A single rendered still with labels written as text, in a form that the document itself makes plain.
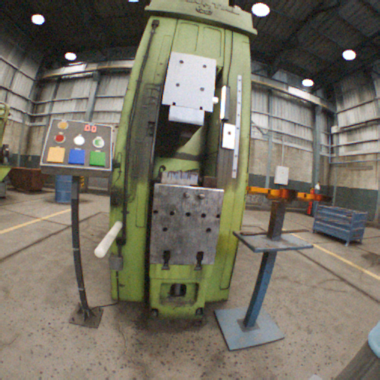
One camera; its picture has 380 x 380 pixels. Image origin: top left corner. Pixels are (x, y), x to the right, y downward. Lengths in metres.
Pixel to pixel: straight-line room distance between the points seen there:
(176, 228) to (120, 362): 0.83
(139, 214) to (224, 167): 0.63
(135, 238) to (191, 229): 0.40
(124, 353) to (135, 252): 0.66
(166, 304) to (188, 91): 1.32
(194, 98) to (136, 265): 1.13
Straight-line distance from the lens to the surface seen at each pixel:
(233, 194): 1.25
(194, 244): 1.02
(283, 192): 0.81
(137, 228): 1.18
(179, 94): 1.11
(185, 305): 1.26
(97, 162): 0.86
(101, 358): 1.14
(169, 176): 0.99
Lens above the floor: 0.95
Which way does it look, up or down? 3 degrees down
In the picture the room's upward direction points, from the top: 6 degrees clockwise
